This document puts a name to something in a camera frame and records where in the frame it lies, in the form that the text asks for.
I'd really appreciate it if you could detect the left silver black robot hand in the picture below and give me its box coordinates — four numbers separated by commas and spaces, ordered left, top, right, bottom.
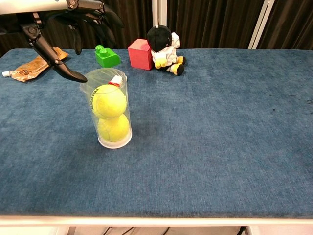
0, 0, 125, 83

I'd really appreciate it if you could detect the yellow tennis ball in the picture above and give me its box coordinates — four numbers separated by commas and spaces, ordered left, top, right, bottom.
91, 84, 128, 120
97, 114, 131, 142

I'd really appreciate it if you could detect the clear plastic cup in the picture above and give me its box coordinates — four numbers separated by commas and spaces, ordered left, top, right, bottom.
79, 68, 133, 149

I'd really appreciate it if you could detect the brown spouted drink pouch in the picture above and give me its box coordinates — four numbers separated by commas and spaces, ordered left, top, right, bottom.
1, 47, 70, 83

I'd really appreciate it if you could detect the green toy building brick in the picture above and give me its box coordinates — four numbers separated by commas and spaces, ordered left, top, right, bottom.
94, 45, 122, 68

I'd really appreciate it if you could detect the small red white box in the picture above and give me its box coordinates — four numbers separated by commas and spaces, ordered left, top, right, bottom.
108, 75, 123, 88

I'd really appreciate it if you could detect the black pleated curtain panel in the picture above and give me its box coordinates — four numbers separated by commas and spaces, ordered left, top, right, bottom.
166, 0, 267, 49
258, 0, 313, 51
0, 0, 154, 58

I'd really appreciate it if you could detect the red pink cube block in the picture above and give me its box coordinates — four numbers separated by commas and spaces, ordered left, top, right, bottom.
128, 38, 155, 71

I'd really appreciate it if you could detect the black headed plush doll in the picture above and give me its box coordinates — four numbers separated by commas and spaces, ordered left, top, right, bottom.
146, 24, 187, 77

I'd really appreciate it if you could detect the blue felt table mat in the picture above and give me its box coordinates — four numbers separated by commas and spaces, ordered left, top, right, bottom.
0, 48, 313, 219

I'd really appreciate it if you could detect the grey upright frame post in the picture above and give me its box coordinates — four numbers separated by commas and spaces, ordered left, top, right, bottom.
152, 0, 168, 28

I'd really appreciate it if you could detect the grey slanted frame post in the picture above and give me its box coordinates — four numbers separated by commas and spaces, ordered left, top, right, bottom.
247, 0, 275, 50

